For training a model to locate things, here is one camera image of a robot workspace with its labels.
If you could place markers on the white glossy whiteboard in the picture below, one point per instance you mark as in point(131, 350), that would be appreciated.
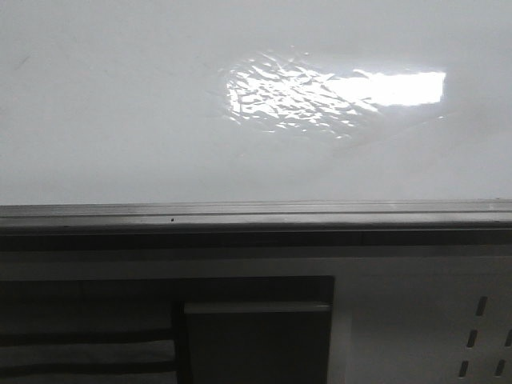
point(265, 101)

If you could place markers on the dark grey box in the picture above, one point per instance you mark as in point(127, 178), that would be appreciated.
point(259, 342)

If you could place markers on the dark slatted shelf rack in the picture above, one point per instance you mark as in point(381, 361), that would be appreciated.
point(121, 331)

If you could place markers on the white perforated metal cabinet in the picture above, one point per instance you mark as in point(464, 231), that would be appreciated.
point(400, 314)

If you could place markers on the grey aluminium marker tray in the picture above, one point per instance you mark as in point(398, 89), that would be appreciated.
point(254, 224)

